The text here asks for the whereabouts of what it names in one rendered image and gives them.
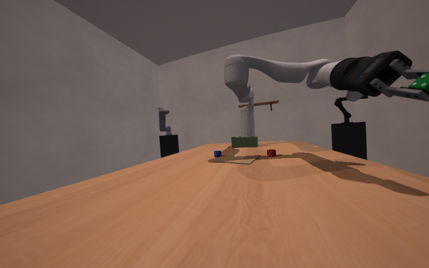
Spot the red die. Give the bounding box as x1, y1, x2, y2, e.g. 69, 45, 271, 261
267, 149, 276, 157

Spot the green die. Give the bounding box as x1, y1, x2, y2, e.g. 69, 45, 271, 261
408, 73, 429, 93

